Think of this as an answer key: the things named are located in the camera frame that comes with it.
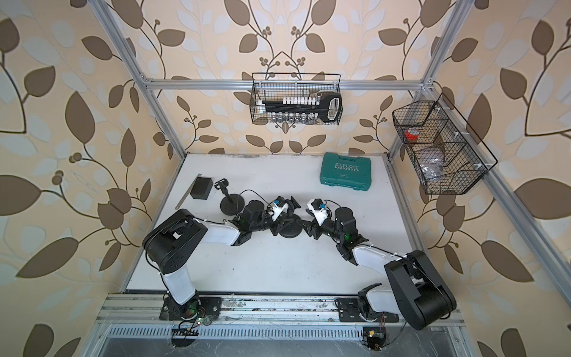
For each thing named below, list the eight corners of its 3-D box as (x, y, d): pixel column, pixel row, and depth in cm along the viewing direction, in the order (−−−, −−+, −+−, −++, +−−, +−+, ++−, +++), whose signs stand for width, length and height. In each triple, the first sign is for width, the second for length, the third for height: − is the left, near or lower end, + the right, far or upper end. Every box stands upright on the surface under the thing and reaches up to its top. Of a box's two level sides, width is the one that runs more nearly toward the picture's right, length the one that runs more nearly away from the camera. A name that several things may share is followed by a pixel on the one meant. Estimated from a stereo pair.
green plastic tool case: (318, 183, 110) (319, 178, 106) (322, 157, 122) (323, 151, 118) (369, 191, 106) (372, 185, 103) (368, 163, 118) (370, 157, 115)
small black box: (192, 199, 106) (189, 194, 102) (199, 182, 113) (196, 176, 109) (208, 199, 106) (205, 194, 102) (213, 182, 113) (211, 176, 109)
